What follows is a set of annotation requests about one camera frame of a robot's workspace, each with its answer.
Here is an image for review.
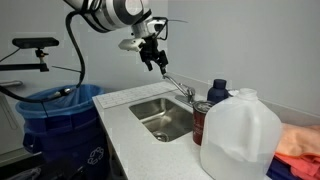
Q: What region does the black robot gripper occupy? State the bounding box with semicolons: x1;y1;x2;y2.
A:
139;33;170;76

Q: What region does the chrome tap faucet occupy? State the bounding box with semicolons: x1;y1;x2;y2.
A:
162;74;198;107

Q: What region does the white keyboard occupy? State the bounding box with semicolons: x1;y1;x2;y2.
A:
94;82;178;110

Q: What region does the stainless steel sink basin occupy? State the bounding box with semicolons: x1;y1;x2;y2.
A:
128;96;195;143

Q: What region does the dark blue bottle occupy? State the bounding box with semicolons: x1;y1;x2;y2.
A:
206;78;231;104

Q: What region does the blue plastic bin liner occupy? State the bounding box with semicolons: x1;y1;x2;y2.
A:
15;84;106;120

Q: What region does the translucent plastic gallon jug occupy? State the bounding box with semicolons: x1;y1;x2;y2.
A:
199;88;283;180

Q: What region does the blue recycling bin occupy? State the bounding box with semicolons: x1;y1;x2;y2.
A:
22;105;111;180

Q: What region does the orange cloth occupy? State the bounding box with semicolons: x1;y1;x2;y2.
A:
275;123;320;158

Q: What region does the dark blue cloth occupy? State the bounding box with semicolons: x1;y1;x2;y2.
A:
266;157;303;180

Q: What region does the red cloth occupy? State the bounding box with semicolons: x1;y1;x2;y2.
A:
273;152;320;180

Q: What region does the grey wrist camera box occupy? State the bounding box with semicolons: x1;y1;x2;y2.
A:
118;37;147;53

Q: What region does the thick black cable hose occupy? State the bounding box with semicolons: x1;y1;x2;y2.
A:
0;9;86;104

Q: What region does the black bar-shaped camera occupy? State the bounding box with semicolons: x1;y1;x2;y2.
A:
12;37;60;49

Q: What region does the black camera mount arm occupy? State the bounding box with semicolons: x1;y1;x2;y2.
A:
0;48;50;73

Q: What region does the grey wall handrail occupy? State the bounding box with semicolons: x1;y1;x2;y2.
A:
0;80;24;89

